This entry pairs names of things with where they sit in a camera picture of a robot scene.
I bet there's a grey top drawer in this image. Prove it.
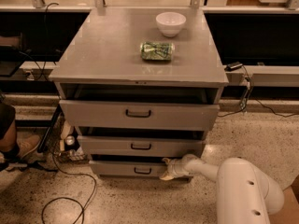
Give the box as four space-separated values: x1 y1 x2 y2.
60 100 219 131

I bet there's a black floor cable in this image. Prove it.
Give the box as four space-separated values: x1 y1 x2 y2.
40 152 98 224

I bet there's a grey bottom drawer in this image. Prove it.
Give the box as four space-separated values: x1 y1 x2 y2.
89 161 166 178

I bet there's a grey middle drawer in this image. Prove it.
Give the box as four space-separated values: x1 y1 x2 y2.
78 135 205 157

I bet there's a wire basket with items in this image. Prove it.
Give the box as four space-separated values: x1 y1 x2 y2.
49 117 87 162

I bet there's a black cable at right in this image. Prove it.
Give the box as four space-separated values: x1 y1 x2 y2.
217 64 299 119

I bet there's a black power adapter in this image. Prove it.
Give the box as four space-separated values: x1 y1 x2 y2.
225 62 243 72

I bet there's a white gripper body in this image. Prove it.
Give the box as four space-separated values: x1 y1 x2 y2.
167 154 199 177

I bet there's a grey drawer cabinet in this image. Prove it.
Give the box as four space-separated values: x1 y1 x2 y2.
50 7 228 164

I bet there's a white bowl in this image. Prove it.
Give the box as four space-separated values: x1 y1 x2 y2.
156 12 186 37

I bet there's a person leg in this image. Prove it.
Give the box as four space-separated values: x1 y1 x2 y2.
0 103 20 157

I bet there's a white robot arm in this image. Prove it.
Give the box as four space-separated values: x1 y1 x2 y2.
160 154 284 224

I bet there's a cardboard box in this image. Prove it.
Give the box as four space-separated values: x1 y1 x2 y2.
269 176 299 224

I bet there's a grey drawer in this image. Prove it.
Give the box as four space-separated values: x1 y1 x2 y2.
60 100 219 131
89 161 166 178
78 135 205 157

